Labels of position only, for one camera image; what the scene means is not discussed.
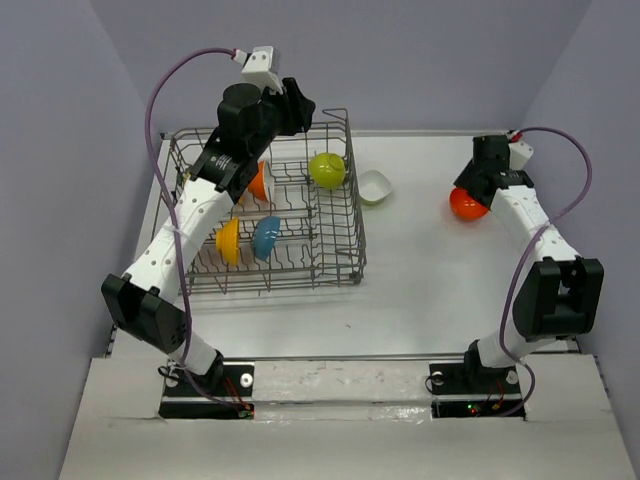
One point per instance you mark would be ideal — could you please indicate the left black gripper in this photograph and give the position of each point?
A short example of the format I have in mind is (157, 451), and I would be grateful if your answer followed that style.
(299, 110)

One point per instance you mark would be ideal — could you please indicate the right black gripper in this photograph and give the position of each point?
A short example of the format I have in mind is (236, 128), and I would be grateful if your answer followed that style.
(466, 179)

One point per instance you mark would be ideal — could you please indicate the orange-red bowl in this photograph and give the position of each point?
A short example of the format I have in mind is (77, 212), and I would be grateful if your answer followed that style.
(464, 207)

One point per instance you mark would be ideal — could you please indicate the lime green bowl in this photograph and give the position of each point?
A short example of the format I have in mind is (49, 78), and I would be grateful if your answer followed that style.
(327, 170)

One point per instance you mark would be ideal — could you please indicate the round white bowl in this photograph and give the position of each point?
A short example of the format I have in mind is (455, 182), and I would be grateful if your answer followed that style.
(263, 185)

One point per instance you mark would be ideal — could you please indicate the blue bowl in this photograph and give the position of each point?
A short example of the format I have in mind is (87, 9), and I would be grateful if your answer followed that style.
(264, 237)

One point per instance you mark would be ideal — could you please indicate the yellow bowl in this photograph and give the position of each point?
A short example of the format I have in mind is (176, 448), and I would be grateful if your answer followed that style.
(227, 241)

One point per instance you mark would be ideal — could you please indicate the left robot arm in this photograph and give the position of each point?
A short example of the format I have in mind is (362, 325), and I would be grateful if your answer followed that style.
(141, 301)

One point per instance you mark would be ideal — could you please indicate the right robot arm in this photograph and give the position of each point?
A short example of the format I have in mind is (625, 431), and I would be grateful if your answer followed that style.
(555, 291)

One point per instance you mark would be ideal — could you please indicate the square white bowl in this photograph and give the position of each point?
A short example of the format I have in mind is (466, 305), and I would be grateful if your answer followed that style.
(374, 187)

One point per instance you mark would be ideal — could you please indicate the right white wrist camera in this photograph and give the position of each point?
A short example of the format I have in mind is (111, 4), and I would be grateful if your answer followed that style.
(520, 151)

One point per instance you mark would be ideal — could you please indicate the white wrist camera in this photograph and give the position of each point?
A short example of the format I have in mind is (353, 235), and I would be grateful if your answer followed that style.
(520, 151)
(261, 69)

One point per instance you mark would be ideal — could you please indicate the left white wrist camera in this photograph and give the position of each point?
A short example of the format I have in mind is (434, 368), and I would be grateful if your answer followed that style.
(261, 69)

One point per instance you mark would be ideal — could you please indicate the grey wire dish rack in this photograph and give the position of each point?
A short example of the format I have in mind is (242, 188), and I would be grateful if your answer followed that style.
(321, 240)

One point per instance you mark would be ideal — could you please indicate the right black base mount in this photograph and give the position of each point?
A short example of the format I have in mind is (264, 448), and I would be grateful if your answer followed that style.
(456, 394)

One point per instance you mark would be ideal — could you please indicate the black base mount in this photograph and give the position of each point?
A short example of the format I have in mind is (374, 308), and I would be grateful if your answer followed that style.
(456, 394)
(230, 399)

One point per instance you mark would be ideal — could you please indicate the metal rail at front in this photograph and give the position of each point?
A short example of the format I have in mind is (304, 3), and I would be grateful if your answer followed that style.
(373, 357)

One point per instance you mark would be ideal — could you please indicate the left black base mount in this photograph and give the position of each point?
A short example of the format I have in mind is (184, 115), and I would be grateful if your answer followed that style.
(230, 399)

